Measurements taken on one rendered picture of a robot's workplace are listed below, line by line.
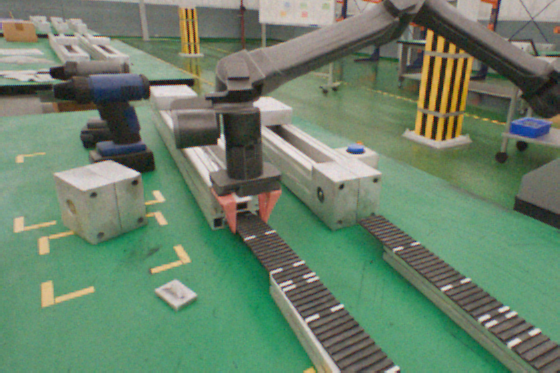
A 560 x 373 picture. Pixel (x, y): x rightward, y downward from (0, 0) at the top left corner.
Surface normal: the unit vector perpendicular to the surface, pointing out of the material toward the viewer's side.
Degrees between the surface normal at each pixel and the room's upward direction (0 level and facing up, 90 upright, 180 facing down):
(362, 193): 90
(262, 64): 49
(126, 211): 90
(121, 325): 0
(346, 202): 90
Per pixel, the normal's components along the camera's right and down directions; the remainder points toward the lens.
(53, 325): 0.04, -0.94
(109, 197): 0.81, 0.24
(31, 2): 0.58, 0.31
